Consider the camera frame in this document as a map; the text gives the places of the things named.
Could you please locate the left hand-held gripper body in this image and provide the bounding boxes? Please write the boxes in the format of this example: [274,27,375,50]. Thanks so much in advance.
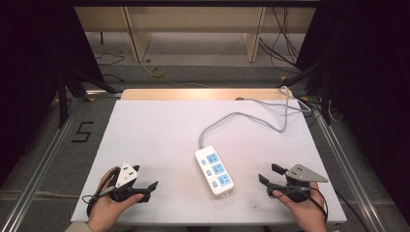
[108,161,152,204]

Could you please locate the black curtain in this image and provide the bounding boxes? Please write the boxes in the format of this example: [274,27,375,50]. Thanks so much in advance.
[294,0,410,223]
[0,0,104,188]

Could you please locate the grey power strip cable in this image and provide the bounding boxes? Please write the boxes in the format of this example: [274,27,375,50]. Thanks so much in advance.
[198,85,313,150]

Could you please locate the black metal stand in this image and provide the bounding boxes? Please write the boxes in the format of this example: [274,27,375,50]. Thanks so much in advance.
[278,56,334,127]
[56,66,118,130]

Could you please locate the person's left hand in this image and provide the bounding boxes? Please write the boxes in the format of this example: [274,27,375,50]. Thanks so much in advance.
[86,165,145,232]

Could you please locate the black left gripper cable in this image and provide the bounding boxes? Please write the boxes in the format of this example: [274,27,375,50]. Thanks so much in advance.
[81,167,119,218]

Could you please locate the thin black floor cable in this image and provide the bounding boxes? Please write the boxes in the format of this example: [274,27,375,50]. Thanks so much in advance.
[95,52,127,84]

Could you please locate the aluminium floor rail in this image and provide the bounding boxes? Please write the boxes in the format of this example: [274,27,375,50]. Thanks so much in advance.
[0,102,81,232]
[312,107,386,232]

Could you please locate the white table sheet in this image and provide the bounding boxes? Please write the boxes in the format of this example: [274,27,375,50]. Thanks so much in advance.
[70,98,348,226]

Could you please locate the white floor cable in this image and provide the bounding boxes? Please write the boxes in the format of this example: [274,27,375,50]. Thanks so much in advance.
[140,59,209,89]

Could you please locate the white power strip blue sockets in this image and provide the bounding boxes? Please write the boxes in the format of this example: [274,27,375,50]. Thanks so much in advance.
[193,145,236,198]

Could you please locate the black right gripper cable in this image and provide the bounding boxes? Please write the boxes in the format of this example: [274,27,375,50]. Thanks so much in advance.
[277,185,369,232]

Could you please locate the black cable bundle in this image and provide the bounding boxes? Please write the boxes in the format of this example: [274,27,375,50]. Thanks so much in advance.
[258,7,302,74]

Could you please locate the beige wooden shelf unit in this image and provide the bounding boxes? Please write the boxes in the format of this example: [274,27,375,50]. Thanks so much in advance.
[73,6,317,64]

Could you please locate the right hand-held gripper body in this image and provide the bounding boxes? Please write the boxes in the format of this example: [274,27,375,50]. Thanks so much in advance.
[270,162,330,204]

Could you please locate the yellow tape roll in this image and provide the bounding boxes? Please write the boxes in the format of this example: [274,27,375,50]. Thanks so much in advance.
[150,66,167,78]

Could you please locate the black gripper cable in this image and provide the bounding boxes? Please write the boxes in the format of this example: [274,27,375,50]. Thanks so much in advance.
[277,185,369,232]
[81,167,119,218]

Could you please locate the person's right hand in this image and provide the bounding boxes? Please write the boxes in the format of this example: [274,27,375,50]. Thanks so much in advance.
[272,181,329,232]

